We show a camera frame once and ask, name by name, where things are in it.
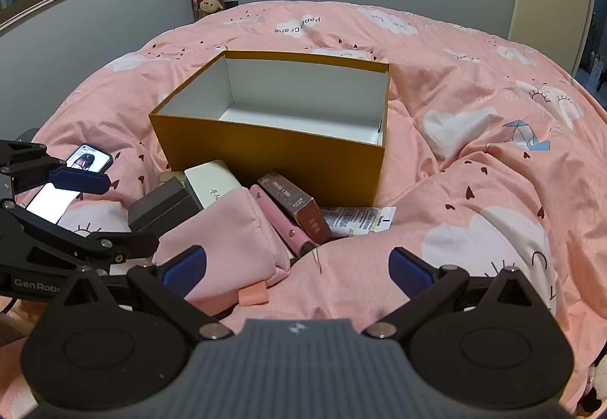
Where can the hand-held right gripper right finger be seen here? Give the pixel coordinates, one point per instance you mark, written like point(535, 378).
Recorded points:
point(408, 269)

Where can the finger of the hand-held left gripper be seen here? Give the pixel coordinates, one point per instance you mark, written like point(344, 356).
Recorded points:
point(78, 179)
point(109, 246)

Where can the cream door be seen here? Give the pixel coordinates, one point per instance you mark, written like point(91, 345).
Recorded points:
point(545, 11)

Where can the brown patterned box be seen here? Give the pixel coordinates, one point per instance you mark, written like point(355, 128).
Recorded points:
point(294, 203)

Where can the pink printed blanket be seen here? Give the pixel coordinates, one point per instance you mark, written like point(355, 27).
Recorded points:
point(474, 191)

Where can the gold box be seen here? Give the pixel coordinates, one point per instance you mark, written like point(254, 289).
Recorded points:
point(168, 177)

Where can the orange cardboard box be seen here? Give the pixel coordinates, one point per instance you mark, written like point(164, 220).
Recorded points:
point(265, 153)

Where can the pink stick with metal tip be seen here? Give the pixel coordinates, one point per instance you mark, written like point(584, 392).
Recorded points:
point(280, 219)

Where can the dark grey box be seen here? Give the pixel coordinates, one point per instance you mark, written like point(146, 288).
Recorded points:
point(161, 210)

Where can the pink pouch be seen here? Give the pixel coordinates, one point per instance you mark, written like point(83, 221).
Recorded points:
point(227, 238)

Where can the white tube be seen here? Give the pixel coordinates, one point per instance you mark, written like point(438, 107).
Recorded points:
point(355, 219)

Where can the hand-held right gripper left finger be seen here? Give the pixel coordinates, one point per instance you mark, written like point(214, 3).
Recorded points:
point(182, 269)

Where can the white case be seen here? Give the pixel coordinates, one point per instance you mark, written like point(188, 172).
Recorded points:
point(208, 184)

